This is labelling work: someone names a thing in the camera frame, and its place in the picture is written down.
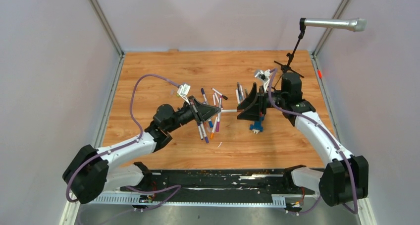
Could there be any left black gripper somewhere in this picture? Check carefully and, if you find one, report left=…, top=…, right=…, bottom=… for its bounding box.
left=166, top=96, right=221, bottom=134

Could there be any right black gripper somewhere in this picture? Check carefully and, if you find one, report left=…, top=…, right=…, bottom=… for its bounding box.
left=236, top=83, right=287, bottom=121

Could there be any clear cap grey pen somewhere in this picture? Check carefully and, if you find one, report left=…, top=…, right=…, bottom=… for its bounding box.
left=237, top=82, right=243, bottom=102

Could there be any purple cap marker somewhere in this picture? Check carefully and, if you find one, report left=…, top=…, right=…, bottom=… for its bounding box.
left=215, top=96, right=223, bottom=132

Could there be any purple tip white marker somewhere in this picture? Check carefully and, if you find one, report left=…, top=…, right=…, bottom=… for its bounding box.
left=200, top=122, right=209, bottom=143

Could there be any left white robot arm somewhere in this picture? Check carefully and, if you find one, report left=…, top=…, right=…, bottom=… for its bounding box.
left=62, top=96, right=221, bottom=204

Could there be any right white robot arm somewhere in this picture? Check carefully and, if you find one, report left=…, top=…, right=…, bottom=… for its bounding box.
left=237, top=70, right=369, bottom=207

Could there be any brown cap marker horizontal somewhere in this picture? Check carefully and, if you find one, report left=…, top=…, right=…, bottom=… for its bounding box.
left=221, top=110, right=238, bottom=113

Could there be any blue red toy robot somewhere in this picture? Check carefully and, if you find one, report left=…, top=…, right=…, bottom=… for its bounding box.
left=249, top=116, right=264, bottom=134

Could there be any orange cap marker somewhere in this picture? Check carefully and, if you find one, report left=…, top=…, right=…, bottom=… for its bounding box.
left=210, top=121, right=218, bottom=139

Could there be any black microphone tripod stand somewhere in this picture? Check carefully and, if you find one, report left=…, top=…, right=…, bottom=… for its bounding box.
left=274, top=18, right=306, bottom=78

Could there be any silver microphone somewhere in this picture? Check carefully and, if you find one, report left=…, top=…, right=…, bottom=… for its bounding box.
left=300, top=18, right=367, bottom=32

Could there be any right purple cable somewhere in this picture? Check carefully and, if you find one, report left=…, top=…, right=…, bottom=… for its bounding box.
left=267, top=68, right=359, bottom=216

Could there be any purple cable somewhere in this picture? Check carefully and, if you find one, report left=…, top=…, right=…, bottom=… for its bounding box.
left=65, top=74, right=183, bottom=213
left=267, top=68, right=359, bottom=216

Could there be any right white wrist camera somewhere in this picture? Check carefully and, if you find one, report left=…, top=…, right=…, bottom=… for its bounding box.
left=254, top=69, right=272, bottom=92

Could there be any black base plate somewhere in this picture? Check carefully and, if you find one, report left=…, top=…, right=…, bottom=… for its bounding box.
left=134, top=169, right=315, bottom=204

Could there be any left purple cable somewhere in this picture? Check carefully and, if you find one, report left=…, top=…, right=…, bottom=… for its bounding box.
left=65, top=74, right=183, bottom=213

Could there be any grey slotted cable duct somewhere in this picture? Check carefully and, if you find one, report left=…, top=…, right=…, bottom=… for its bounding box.
left=88, top=193, right=286, bottom=208

